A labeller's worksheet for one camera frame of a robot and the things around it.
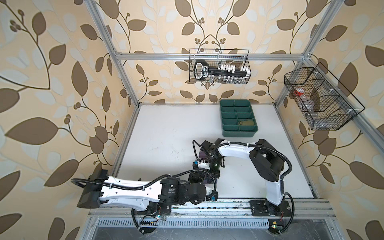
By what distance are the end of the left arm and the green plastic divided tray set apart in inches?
20.4

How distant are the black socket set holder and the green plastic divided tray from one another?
10.4 inches

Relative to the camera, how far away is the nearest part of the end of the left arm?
506mm

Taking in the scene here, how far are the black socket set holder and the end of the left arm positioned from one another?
595 millimetres

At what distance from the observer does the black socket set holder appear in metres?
0.83

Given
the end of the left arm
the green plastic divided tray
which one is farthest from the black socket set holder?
the end of the left arm

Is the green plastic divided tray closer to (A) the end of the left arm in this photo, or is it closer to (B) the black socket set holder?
(B) the black socket set holder

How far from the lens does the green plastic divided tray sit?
3.30 ft
